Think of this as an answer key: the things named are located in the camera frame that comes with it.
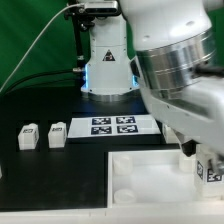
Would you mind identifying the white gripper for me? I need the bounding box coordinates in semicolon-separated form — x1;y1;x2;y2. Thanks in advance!
130;57;224;174

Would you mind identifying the white square tabletop tray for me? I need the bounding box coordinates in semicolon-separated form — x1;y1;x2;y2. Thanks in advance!
107;149;220;208

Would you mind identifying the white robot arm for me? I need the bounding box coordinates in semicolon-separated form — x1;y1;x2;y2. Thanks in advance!
84;0;224;174

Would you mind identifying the white marker sheet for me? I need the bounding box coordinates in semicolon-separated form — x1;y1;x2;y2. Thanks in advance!
68;114;160;139

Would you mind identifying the black cable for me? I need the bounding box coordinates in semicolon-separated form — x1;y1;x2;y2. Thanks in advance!
0;68;84;96

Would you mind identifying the black camera stand pole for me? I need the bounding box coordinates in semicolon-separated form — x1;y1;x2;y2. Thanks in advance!
64;7;94;68

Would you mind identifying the grey camera on mount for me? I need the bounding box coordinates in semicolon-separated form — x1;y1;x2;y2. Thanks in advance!
82;0;119;14

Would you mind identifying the white camera cable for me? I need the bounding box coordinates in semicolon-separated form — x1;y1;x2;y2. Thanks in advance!
0;3;83;94

